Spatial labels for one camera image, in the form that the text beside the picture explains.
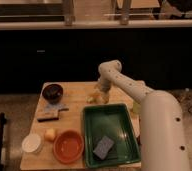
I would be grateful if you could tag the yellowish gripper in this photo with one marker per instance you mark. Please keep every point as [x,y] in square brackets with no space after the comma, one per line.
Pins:
[102,97]

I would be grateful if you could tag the yellow banana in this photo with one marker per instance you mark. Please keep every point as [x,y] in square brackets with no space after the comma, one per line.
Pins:
[92,98]

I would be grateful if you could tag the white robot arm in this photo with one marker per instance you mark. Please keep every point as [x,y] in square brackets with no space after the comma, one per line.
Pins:
[163,145]

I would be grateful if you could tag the dark brown bowl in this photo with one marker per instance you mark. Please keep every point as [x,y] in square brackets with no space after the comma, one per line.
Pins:
[53,93]

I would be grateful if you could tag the red bowl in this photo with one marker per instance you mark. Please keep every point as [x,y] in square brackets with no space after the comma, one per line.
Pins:
[68,146]

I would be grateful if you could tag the green plastic tray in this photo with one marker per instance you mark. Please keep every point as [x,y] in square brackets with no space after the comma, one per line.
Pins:
[113,121]

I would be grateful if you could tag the green cup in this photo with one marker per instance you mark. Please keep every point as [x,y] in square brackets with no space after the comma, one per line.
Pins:
[136,107]

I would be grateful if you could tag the blue sponge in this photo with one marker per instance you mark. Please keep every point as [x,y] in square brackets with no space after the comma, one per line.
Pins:
[103,147]

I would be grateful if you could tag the small yellow fruit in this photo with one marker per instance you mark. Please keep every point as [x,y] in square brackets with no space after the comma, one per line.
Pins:
[50,134]

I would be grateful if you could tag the white cup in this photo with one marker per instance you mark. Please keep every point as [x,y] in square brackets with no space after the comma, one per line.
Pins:
[32,143]

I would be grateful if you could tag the black stand pole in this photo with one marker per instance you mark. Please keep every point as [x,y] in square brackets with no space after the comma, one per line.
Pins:
[2,123]

